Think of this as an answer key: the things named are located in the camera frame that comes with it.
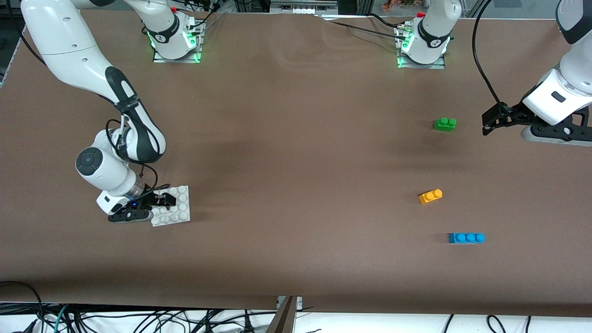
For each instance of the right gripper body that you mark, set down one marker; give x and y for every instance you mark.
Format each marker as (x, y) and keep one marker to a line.
(150, 196)

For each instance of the white studded base plate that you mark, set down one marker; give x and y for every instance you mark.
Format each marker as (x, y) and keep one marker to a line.
(180, 215)

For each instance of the yellow two-stud block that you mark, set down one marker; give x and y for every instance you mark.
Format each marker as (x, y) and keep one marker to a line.
(430, 197)

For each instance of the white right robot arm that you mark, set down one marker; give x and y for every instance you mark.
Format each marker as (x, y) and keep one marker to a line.
(69, 46)

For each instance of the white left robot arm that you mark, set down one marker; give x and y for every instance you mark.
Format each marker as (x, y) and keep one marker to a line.
(434, 32)

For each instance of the green two-stud block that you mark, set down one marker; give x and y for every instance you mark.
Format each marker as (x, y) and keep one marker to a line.
(444, 125)

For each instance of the blue three-stud block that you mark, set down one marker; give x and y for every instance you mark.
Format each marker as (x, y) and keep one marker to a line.
(465, 238)

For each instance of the brown table cover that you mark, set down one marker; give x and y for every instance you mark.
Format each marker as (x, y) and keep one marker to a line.
(277, 231)

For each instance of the colourful snack package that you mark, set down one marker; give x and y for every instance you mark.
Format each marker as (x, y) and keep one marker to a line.
(393, 5)

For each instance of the dark aluminium profile leg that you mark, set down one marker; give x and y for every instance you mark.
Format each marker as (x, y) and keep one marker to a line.
(284, 319)

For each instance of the silver metal table bracket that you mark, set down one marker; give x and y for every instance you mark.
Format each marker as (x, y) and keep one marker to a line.
(299, 303)

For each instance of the grey metal rail device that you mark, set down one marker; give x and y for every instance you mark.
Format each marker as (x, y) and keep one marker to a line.
(300, 9)

